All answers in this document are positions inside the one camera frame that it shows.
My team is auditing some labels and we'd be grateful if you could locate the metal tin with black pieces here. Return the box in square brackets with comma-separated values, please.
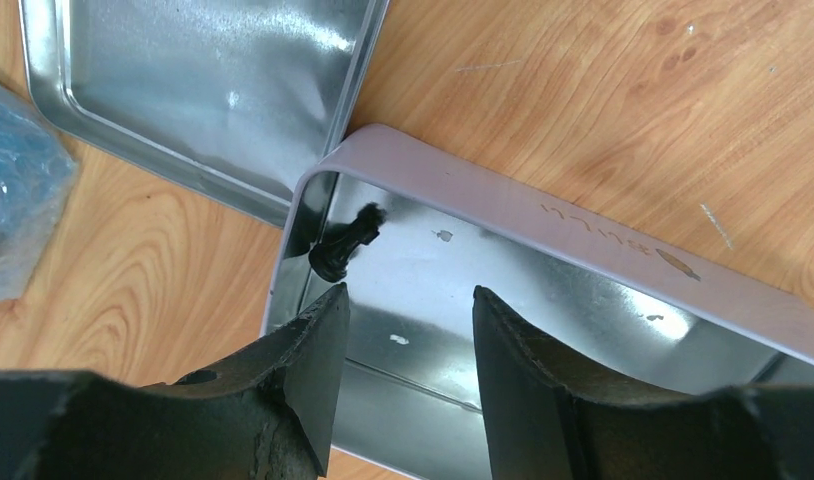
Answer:
[263, 125, 814, 479]

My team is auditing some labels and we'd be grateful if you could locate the metal tin lid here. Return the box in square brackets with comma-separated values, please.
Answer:
[19, 0, 387, 226]

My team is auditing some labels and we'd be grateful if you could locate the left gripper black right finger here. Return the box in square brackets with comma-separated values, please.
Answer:
[473, 286, 814, 479]

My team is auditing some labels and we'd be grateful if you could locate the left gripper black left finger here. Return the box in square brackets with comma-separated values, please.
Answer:
[0, 284, 350, 479]

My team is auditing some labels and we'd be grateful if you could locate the translucent blue plastic container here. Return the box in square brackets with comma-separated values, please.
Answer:
[0, 84, 78, 302]

